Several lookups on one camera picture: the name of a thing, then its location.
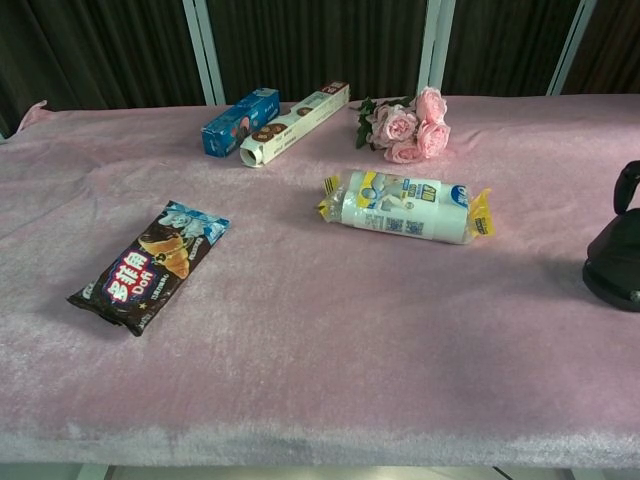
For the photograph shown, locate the blue cardboard box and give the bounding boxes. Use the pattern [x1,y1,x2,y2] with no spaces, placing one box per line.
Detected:
[200,87,281,159]

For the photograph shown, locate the dark pleated curtain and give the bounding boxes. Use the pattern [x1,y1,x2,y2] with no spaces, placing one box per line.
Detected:
[0,0,640,139]

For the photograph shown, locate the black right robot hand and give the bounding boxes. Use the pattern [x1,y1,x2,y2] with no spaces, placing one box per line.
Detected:
[613,160,640,305]

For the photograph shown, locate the white metal frame post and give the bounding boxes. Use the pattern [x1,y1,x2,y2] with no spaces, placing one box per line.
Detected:
[181,0,227,107]
[416,0,457,98]
[546,0,598,97]

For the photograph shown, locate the pink velvet tablecloth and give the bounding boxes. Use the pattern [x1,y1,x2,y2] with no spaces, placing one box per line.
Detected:
[0,92,640,469]

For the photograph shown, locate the dark brown snack bag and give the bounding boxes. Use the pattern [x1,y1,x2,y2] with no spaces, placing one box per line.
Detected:
[66,200,232,338]

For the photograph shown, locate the white bag rolls pack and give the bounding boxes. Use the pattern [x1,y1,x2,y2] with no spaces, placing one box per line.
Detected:
[316,169,497,246]

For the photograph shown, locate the pink rose bouquet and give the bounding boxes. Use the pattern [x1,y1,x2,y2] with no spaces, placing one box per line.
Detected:
[349,86,452,164]

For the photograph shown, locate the white baking paper box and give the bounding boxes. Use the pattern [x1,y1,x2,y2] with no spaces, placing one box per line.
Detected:
[238,82,351,169]

